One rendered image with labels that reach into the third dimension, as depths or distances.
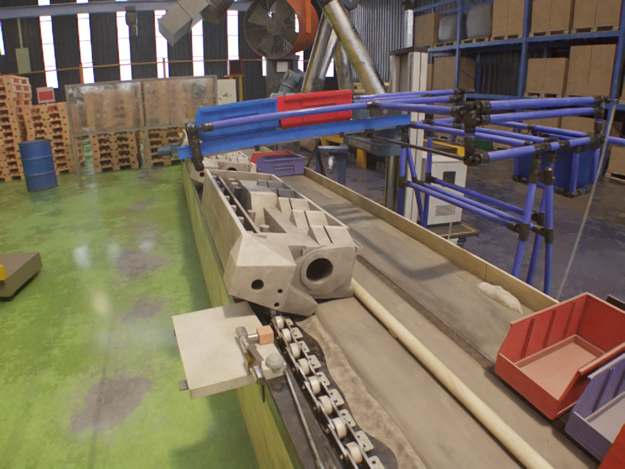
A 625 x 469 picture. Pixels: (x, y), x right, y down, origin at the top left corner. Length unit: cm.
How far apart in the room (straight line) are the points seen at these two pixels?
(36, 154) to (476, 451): 745
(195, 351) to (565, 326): 93
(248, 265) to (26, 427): 153
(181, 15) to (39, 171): 386
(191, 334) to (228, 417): 92
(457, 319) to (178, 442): 126
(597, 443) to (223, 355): 77
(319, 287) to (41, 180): 689
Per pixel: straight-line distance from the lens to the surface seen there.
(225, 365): 85
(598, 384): 86
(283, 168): 279
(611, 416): 98
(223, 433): 177
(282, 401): 80
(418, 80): 293
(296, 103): 144
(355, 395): 85
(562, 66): 1090
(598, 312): 113
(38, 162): 760
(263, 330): 89
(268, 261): 94
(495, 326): 115
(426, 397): 86
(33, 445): 204
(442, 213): 311
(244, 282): 94
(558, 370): 105
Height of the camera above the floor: 134
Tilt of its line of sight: 21 degrees down
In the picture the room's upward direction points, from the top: straight up
